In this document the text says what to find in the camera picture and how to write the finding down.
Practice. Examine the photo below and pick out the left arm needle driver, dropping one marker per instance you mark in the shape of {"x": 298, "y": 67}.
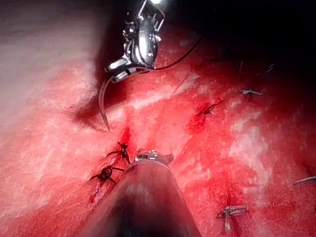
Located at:
{"x": 150, "y": 155}

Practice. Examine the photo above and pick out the right arm needle driver jaw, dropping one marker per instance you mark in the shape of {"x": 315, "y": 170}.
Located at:
{"x": 124, "y": 74}
{"x": 118, "y": 64}

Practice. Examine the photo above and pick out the right arm needle driver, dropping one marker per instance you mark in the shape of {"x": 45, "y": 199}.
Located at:
{"x": 143, "y": 42}

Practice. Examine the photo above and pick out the curved steel needle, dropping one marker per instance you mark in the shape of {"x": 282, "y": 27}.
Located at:
{"x": 101, "y": 106}

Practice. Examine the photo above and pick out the black thread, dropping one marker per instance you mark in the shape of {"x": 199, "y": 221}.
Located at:
{"x": 184, "y": 56}

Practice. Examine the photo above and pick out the dark left arm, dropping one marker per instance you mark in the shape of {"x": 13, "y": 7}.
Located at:
{"x": 148, "y": 182}

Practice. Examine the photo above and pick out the black stitching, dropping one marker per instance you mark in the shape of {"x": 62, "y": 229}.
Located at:
{"x": 209, "y": 109}
{"x": 122, "y": 150}

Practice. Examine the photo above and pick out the tissue pad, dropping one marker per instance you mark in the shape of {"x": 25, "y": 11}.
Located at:
{"x": 222, "y": 160}

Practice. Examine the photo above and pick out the blue stitching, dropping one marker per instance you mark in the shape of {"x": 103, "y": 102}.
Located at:
{"x": 248, "y": 92}
{"x": 306, "y": 180}
{"x": 230, "y": 212}

